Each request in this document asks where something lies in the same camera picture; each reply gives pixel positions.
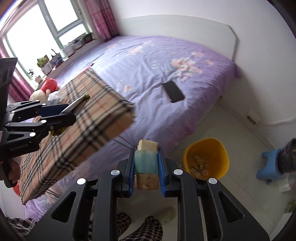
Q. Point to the bushy plant printed white pot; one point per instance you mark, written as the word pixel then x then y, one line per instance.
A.
pixel 45 67

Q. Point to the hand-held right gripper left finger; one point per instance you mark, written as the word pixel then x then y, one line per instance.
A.
pixel 131 171

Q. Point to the large dark potted plant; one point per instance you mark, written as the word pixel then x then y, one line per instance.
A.
pixel 288 157

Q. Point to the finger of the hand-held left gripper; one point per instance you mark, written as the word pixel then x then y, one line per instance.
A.
pixel 62 120
pixel 53 110

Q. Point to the small leafy plant white pot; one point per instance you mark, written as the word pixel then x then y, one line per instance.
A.
pixel 32 74

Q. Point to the red and cream plush toy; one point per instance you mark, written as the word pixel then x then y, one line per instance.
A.
pixel 49 84

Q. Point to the plain white plant pot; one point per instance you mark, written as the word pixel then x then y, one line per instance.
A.
pixel 68 51

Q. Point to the pink curtain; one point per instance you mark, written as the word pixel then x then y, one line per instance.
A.
pixel 20 85
pixel 104 18

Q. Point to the bed with purple floral sheet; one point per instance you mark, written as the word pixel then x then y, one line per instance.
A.
pixel 150 76

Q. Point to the person's right leg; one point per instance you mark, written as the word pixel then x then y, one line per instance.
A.
pixel 148 229

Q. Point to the white bed side panel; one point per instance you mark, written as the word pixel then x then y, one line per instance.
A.
pixel 185 27

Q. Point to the white foam box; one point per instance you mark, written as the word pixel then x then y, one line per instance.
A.
pixel 285 185

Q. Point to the person's left hand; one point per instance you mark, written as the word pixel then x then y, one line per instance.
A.
pixel 16 169

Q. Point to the teal and beige sponge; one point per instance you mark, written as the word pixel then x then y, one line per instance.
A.
pixel 146 162

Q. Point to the green framed window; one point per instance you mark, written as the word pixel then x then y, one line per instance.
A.
pixel 30 46

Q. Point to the small blue white plant pot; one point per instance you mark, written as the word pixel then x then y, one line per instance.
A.
pixel 78 44

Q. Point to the grey slipper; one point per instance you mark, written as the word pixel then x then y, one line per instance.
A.
pixel 166 214

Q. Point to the spider plant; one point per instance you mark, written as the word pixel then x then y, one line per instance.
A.
pixel 289 207

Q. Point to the yellow plastic bin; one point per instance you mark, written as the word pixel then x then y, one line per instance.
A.
pixel 217 153

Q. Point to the green snack packet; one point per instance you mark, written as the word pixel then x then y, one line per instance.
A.
pixel 76 103

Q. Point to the blue plastic stool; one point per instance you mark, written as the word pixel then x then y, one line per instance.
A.
pixel 268 166

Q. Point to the black smartphone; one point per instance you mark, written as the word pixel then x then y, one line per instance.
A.
pixel 173 91

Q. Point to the white baseboard socket box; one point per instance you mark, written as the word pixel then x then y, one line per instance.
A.
pixel 252 117

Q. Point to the plaid cloth covered table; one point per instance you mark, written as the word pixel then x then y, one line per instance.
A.
pixel 92 120

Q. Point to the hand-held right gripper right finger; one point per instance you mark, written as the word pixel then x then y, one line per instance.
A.
pixel 161 173

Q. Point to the small dark plant pot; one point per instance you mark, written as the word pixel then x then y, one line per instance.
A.
pixel 87 38

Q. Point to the large blue white plant pot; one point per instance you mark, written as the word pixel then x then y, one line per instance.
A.
pixel 56 60

